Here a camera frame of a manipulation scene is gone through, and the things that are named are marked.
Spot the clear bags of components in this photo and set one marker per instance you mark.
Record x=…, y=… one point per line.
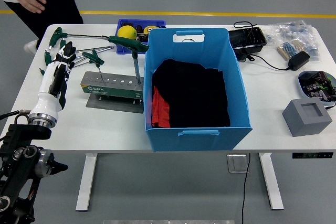
x=296, y=31

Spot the person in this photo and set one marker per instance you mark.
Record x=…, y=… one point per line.
x=60, y=3

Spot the green grey wrench holder stand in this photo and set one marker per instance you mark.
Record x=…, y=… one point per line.
x=110, y=91

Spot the grey cube box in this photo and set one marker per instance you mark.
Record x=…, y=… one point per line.
x=299, y=124

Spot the pile of electronic parts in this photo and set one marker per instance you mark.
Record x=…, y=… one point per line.
x=317, y=85

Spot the light blue plate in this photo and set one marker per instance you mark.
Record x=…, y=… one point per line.
x=301, y=87

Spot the small blue parts bin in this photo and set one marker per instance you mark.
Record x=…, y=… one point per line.
x=123, y=49

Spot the person's white shoe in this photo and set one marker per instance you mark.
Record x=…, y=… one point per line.
x=31, y=48

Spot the dark brown cylinder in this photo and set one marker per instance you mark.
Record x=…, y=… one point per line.
x=139, y=29

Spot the black cloth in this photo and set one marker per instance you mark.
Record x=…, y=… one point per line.
x=194, y=95

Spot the resistor tape strips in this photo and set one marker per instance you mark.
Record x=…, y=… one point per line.
x=287, y=49

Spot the black power adapter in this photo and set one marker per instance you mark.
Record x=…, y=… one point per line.
x=299, y=60

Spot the large blue storage box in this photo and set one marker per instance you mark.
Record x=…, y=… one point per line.
x=197, y=140

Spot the black plastic tray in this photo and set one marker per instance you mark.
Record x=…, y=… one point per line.
x=244, y=40

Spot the brown electronic board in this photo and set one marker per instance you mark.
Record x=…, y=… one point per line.
x=142, y=37

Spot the metal floor socket plate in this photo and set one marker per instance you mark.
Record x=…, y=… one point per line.
x=236, y=163

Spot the yellow tape measure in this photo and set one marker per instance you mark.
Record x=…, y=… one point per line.
x=150, y=29

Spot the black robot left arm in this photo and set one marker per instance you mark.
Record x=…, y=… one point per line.
x=23, y=132

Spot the white table leg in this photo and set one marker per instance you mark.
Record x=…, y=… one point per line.
x=88, y=176
x=270, y=179

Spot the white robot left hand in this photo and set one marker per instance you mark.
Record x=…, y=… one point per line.
x=48, y=82

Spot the black table control panel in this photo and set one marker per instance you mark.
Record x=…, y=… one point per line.
x=312, y=155

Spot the red cloth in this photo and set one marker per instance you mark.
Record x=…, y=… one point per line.
x=160, y=111

